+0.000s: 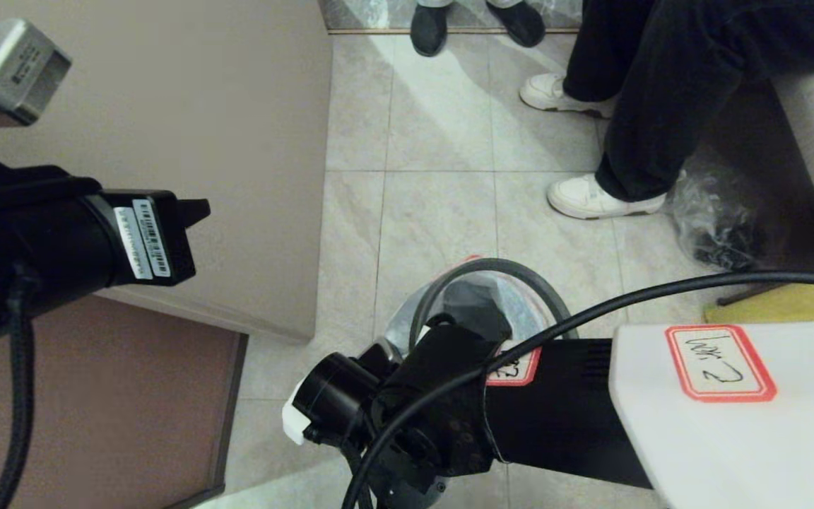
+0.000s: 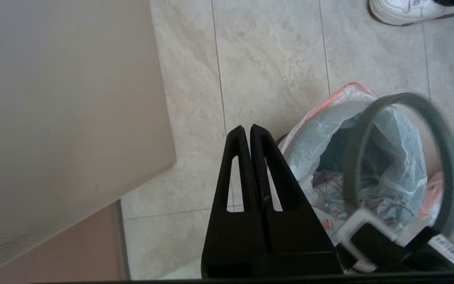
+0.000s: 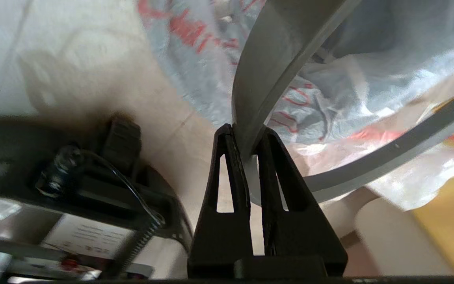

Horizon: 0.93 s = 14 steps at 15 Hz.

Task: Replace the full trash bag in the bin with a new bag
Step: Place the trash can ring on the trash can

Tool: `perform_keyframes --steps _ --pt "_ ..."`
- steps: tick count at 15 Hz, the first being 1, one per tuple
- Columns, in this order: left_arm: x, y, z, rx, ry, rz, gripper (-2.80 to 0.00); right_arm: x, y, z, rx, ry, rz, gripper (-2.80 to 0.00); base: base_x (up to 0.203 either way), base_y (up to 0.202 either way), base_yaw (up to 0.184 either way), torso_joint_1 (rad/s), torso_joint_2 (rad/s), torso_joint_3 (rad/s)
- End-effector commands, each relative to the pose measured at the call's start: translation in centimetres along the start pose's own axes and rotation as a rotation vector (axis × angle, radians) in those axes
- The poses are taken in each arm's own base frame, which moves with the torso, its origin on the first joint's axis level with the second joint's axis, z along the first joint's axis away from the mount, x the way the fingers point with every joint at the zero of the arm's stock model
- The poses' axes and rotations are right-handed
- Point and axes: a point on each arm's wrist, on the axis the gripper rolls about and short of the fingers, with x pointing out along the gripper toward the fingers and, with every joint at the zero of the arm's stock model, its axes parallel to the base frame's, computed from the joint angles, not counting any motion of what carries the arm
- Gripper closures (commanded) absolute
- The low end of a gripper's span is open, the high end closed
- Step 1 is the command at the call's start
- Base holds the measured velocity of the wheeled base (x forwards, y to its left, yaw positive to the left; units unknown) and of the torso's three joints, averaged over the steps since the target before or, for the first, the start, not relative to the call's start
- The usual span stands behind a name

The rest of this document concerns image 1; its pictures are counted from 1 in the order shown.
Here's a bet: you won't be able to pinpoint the white bag with red drawstring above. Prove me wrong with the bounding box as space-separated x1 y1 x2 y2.
382 254 563 361

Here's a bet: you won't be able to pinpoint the black retaining ring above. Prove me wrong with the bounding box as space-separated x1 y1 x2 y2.
409 258 581 347

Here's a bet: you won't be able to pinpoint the clear plastic bag dark contents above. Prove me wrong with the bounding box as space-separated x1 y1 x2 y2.
672 170 782 273

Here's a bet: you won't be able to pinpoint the yellow bag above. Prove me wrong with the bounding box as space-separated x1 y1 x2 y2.
705 285 814 341

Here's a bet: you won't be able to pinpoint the dark slip-on shoe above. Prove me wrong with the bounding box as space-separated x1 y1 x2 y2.
410 3 451 58
486 0 547 48

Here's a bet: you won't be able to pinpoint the white sneaker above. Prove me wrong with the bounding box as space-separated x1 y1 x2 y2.
547 173 668 220
519 72 616 119

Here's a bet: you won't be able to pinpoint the person's leg in black trousers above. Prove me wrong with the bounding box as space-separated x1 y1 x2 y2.
594 0 814 202
562 0 662 103

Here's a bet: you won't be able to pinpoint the black braided cable sleeve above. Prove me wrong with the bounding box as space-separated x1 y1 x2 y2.
0 272 37 509

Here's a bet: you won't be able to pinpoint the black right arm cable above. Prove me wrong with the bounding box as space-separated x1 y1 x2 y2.
341 271 814 509

